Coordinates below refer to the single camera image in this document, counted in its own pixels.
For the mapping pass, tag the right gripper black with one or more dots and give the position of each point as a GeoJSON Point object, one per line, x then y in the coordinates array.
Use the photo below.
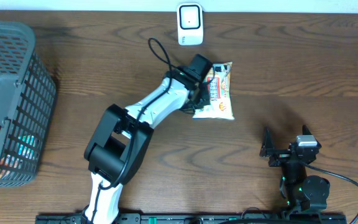
{"type": "Point", "coordinates": [280, 155]}

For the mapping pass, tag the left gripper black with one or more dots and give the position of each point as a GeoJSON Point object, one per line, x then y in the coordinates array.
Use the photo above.
{"type": "Point", "coordinates": [206, 90]}

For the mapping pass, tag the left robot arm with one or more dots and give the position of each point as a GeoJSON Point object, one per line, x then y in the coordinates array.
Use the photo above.
{"type": "Point", "coordinates": [119, 143]}

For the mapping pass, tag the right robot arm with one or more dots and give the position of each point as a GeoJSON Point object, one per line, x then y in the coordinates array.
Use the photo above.
{"type": "Point", "coordinates": [305, 194]}

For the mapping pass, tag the white barcode scanner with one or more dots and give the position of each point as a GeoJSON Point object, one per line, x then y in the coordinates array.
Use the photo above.
{"type": "Point", "coordinates": [190, 24]}

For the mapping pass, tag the grey plastic mesh basket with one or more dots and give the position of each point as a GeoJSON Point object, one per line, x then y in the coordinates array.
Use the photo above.
{"type": "Point", "coordinates": [28, 97]}

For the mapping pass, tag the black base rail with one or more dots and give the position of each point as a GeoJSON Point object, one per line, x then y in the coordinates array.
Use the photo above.
{"type": "Point", "coordinates": [136, 218]}

